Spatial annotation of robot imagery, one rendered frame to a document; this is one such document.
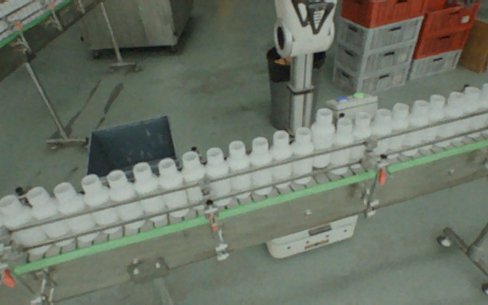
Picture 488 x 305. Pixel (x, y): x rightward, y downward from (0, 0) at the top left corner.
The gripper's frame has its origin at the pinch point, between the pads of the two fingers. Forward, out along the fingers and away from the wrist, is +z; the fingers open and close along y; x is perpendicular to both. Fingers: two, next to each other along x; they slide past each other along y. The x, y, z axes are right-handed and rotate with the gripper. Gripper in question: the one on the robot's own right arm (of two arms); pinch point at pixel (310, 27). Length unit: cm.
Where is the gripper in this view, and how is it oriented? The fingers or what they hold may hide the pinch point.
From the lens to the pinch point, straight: 89.7
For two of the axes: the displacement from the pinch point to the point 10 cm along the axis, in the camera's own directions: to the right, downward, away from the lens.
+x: 9.5, -2.5, 1.9
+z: 0.7, 7.7, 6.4
